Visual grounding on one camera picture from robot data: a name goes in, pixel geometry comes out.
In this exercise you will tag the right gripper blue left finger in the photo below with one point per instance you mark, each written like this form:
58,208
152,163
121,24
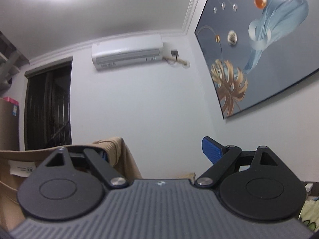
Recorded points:
110,177

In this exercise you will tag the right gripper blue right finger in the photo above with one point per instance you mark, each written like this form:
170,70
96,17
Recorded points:
223,159

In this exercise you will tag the dark window with grille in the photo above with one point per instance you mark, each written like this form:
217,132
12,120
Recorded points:
47,106

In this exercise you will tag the white wall air conditioner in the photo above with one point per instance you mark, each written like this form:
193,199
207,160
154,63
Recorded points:
127,51

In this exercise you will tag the tan t-shirt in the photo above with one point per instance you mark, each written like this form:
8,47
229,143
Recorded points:
56,185

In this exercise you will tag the brown refrigerator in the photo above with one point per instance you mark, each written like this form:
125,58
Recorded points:
9,126

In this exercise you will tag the wall power socket with cable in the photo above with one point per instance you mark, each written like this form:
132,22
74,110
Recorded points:
174,60

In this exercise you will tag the light green fleece blanket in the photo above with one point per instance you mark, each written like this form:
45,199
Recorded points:
309,214

